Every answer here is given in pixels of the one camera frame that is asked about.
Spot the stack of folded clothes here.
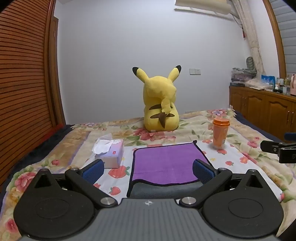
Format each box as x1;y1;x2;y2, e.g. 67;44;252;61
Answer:
231;67;257;85

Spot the folded pink cloth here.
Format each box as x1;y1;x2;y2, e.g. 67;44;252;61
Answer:
244;78;274;91

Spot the louvred wooden wardrobe door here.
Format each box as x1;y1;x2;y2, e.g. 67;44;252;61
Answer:
0;0;67;193

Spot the wooden cabinet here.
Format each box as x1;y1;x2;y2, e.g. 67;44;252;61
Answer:
229;85;296;138

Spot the air conditioner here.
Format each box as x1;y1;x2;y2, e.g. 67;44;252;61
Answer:
174;0;232;16

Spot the window blind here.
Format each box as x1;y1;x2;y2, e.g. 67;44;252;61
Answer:
270;0;296;77

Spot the orange cup with lid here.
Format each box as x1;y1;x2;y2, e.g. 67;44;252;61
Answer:
212;117;230;149

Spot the wooden window frame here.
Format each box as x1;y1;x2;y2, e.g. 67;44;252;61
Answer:
262;0;287;80

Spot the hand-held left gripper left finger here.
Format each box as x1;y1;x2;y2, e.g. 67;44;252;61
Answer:
34;159;117;207

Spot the purple and grey towel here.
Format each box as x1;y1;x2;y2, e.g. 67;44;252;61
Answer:
126;140;216;199

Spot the floral bed blanket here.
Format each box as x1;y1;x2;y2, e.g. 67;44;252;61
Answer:
0;108;296;241

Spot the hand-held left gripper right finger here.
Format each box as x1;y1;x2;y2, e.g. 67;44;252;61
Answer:
179;159;263;207

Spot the tissue box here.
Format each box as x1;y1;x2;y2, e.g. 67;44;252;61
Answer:
92;133;125;169

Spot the blue packet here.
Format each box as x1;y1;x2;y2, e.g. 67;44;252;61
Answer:
261;75;276;86

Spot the yellow plush toy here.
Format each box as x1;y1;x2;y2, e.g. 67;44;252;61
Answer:
132;65;182;133

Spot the cream curtain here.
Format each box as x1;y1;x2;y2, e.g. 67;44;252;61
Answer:
231;0;265;75

